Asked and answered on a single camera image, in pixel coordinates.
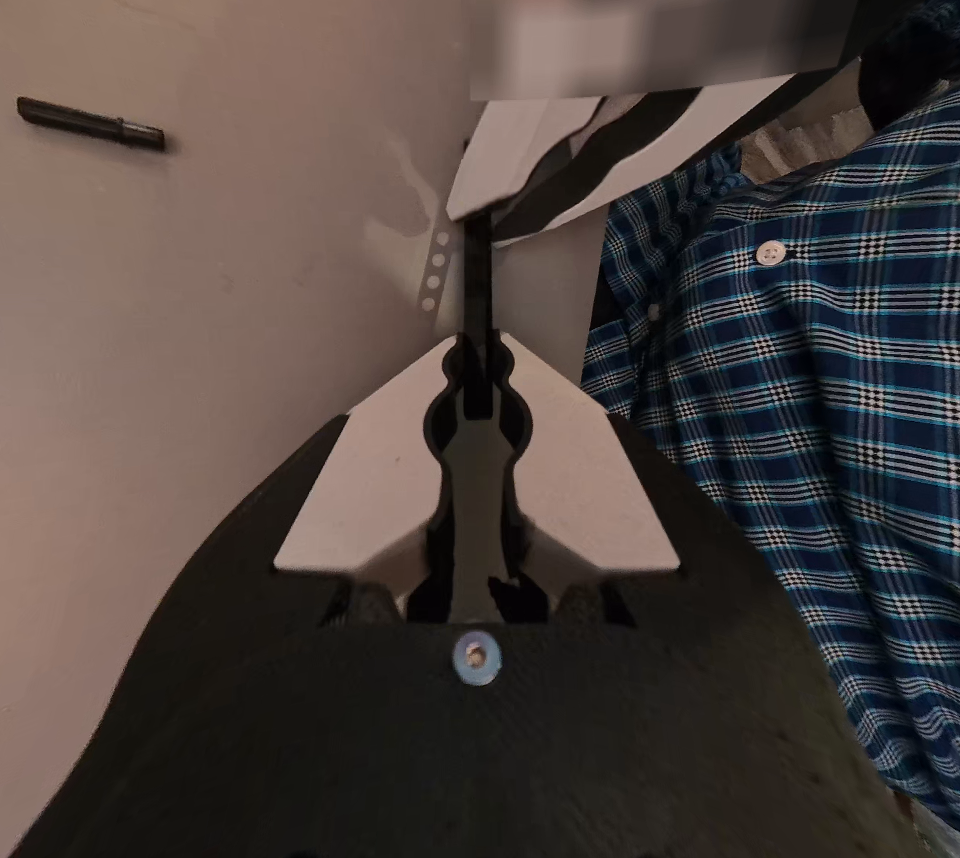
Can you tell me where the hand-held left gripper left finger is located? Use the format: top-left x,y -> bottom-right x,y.
272,332 -> 470,623

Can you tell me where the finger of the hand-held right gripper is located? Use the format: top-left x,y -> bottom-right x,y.
446,95 -> 607,223
489,73 -> 798,246

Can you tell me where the person's plaid shirt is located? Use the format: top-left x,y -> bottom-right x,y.
579,67 -> 960,803

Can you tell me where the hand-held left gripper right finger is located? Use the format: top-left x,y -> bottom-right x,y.
491,330 -> 681,615

